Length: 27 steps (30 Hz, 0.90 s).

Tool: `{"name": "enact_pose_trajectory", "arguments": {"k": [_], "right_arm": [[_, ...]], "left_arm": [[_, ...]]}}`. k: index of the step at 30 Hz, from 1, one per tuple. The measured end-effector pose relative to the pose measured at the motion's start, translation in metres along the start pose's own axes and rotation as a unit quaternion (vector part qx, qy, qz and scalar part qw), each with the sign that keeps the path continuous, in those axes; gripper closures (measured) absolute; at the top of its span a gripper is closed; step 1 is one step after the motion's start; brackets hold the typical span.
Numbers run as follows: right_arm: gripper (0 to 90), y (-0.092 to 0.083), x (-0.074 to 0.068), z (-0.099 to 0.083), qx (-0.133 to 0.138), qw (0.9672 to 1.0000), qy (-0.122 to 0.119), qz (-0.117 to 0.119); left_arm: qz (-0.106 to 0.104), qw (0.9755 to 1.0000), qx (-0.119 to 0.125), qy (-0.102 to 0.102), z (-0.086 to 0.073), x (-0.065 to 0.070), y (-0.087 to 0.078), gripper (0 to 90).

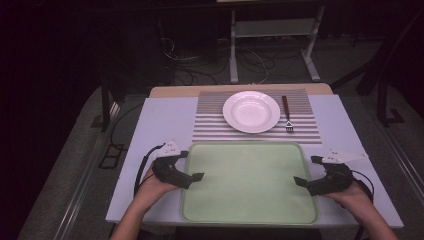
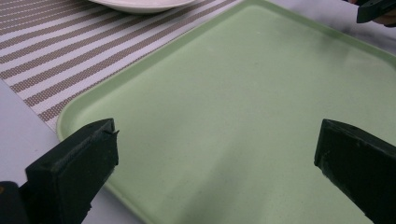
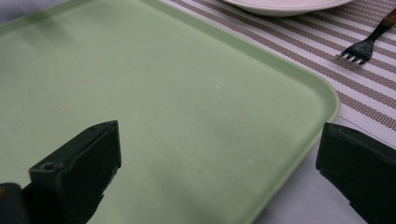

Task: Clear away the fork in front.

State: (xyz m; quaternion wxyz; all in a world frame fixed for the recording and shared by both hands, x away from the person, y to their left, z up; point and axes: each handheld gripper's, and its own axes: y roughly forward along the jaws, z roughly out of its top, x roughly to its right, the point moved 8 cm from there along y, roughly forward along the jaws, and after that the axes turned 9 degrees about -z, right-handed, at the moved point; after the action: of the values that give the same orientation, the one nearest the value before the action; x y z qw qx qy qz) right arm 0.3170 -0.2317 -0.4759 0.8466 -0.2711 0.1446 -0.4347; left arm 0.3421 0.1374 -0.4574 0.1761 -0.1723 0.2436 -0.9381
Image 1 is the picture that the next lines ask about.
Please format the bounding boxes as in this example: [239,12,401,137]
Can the dark metal stand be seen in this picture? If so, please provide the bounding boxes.
[98,43,153,133]
[329,9,424,128]

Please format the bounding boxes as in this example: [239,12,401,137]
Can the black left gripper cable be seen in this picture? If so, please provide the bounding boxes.
[132,142,167,198]

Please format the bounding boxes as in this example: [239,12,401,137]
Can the tangle of floor cables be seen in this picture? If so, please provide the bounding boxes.
[159,19,278,86]

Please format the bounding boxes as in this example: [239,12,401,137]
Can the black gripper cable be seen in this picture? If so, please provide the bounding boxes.
[350,169,376,205]
[132,142,167,198]

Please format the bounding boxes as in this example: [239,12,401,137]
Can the metal floor rail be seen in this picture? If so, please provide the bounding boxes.
[375,116,424,204]
[52,99,122,240]

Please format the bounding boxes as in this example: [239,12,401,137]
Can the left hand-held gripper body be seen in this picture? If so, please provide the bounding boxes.
[151,140,193,191]

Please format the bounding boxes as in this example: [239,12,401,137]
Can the person's right hand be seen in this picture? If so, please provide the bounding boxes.
[323,179,375,223]

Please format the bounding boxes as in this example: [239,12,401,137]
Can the person's left hand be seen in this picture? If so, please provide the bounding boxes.
[134,163,181,214]

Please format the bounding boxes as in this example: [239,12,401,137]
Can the pale green tray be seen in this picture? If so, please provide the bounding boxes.
[180,140,320,226]

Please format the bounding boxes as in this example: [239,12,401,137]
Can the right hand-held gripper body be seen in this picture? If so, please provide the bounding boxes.
[305,148,369,197]

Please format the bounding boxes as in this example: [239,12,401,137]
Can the fork with brown handle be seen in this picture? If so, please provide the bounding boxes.
[281,95,295,134]

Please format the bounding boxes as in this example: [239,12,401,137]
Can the grey striped placemat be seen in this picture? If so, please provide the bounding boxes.
[191,87,323,145]

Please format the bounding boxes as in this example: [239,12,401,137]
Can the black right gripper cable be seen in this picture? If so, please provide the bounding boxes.
[350,169,376,205]

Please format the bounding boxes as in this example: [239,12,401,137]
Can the white plate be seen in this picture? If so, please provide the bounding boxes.
[222,90,282,135]

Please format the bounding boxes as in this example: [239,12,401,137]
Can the pale grey table board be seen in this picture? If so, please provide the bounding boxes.
[105,94,405,230]

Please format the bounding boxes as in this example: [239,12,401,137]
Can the white metal stand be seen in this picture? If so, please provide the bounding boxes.
[229,5,326,85]

